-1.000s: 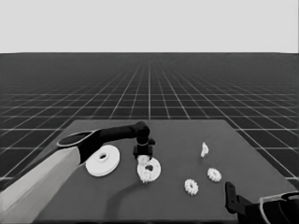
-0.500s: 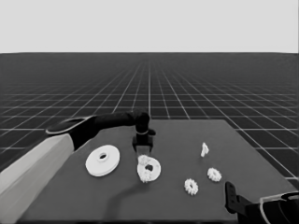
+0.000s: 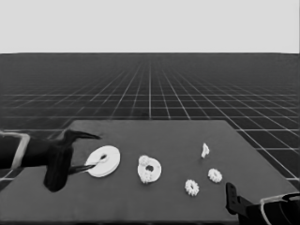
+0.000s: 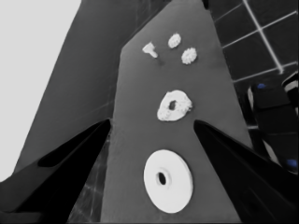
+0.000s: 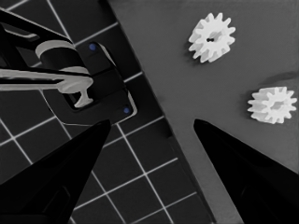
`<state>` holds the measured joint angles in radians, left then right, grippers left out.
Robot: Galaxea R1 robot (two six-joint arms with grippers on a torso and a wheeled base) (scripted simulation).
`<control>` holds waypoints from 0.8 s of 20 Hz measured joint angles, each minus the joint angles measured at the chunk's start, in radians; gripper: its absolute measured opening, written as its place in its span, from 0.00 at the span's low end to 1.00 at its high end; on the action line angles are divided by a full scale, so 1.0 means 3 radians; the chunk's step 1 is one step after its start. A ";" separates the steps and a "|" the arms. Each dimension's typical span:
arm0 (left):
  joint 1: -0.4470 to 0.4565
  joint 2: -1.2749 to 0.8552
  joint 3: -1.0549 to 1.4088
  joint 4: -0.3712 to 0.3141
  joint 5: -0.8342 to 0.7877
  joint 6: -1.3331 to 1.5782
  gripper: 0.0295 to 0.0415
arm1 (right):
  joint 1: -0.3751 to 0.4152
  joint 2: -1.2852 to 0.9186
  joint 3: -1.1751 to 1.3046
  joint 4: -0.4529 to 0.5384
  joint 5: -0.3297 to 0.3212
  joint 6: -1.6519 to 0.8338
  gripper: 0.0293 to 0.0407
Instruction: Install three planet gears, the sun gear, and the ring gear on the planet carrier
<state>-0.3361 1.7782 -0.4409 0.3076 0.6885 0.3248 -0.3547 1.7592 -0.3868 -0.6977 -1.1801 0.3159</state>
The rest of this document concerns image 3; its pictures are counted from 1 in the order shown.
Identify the white round carrier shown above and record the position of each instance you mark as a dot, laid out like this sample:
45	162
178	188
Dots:
157	172

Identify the small white gear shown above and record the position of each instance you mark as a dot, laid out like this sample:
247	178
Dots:
188	188
142	161
143	179
211	176

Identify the small white T-shaped piece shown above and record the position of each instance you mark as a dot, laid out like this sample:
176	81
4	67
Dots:
205	151

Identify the large thick white disc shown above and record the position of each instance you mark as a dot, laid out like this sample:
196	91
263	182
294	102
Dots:
111	163

